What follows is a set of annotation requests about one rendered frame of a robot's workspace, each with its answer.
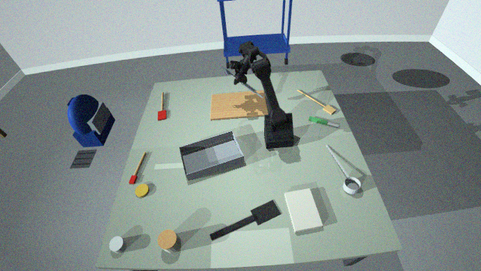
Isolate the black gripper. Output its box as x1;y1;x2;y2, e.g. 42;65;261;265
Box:
234;60;251;85

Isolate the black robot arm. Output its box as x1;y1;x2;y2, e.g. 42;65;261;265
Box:
229;41;289;132

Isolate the light wooden board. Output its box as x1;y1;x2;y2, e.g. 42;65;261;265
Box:
210;90;268;120

